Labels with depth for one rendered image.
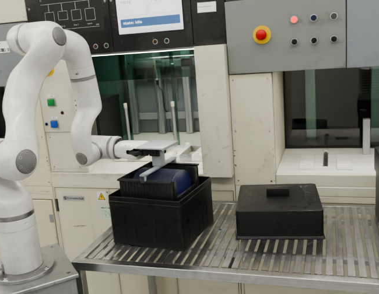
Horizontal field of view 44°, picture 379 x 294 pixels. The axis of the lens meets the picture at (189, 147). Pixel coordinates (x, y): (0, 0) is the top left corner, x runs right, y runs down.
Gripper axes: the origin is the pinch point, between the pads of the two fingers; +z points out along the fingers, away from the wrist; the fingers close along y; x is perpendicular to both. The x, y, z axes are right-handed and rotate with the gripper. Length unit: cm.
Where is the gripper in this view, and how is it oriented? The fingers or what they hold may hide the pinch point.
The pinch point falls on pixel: (157, 150)
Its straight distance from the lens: 162.2
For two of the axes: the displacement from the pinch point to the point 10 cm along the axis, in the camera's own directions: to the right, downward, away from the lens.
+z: 9.1, 0.5, -4.1
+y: -4.1, 2.3, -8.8
